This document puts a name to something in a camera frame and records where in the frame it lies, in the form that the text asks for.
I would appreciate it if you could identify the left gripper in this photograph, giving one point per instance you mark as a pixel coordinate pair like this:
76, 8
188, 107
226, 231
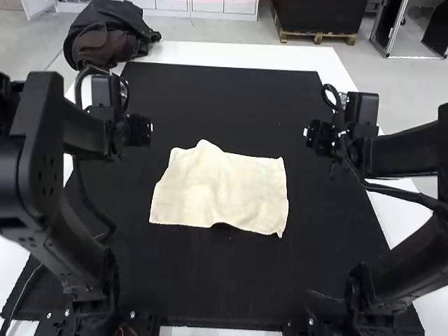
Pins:
139, 130

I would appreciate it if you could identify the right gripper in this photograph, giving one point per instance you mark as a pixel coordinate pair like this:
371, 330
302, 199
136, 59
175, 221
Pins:
320, 137

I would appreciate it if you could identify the pale towel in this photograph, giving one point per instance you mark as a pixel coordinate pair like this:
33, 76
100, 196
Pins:
220, 189

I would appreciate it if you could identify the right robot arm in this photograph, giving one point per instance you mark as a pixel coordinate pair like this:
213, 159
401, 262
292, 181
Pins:
406, 147

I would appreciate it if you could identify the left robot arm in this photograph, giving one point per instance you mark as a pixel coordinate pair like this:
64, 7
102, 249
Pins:
38, 168

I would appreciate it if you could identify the wooden pallet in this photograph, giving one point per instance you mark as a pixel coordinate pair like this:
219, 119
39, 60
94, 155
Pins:
316, 35

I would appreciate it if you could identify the black bag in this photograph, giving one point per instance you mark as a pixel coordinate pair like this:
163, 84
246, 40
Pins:
105, 31

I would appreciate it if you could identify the black crate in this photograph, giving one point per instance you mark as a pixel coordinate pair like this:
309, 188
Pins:
318, 14

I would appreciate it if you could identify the white cupboard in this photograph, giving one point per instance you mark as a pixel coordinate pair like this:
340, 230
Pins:
210, 6

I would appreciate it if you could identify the black board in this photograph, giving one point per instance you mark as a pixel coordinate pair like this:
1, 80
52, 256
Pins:
435, 33

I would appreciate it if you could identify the black mat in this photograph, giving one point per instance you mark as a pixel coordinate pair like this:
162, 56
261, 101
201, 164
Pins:
224, 280

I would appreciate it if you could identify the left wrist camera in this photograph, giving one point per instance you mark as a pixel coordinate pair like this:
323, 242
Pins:
105, 91

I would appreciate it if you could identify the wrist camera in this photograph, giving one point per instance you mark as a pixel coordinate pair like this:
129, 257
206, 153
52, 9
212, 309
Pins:
364, 108
105, 91

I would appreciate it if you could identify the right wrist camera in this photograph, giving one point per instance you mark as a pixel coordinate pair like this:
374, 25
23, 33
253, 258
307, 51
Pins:
364, 108

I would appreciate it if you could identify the metal frame rack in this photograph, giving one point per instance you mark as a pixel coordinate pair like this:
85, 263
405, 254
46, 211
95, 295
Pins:
383, 35

